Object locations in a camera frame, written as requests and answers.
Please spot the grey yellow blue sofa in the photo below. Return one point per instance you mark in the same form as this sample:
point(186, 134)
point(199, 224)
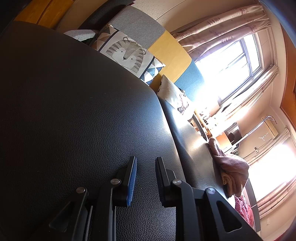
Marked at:
point(138, 25)

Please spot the wooden wardrobe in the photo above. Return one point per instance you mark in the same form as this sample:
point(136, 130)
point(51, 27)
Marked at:
point(41, 11)

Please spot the pink patterned curtain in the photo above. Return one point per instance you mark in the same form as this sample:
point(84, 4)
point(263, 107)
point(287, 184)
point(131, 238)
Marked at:
point(266, 148)
point(219, 27)
point(252, 92)
point(277, 199)

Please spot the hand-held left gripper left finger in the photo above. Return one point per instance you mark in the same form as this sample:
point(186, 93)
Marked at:
point(131, 183)

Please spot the glass window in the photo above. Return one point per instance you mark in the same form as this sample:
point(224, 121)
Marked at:
point(231, 69)
point(270, 171)

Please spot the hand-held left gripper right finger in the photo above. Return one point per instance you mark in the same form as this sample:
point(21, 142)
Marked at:
point(159, 180)

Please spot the dark flat screen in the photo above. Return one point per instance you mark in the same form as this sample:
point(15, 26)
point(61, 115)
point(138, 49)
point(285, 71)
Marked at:
point(232, 133)

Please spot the metal clothes rack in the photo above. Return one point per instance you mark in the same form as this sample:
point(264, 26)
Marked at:
point(254, 131)

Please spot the deer print cushion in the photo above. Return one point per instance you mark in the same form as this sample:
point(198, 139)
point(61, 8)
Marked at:
point(171, 92)

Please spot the tiger print cushion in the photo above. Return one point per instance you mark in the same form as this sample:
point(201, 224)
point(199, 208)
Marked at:
point(124, 53)

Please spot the black rolled mat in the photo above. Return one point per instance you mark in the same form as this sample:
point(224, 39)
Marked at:
point(104, 16)

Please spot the beige cloth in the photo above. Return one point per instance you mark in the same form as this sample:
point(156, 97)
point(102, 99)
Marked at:
point(225, 179)

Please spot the wooden desk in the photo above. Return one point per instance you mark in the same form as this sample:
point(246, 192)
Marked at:
point(222, 139)

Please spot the row of small desk ornaments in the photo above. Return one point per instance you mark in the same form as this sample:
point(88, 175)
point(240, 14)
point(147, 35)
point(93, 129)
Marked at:
point(208, 119)

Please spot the red garment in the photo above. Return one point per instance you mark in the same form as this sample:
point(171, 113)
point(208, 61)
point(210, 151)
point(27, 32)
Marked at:
point(244, 209)

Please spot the light wooden cabinet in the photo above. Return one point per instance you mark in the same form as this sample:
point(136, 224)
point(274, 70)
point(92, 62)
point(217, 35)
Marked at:
point(271, 129)

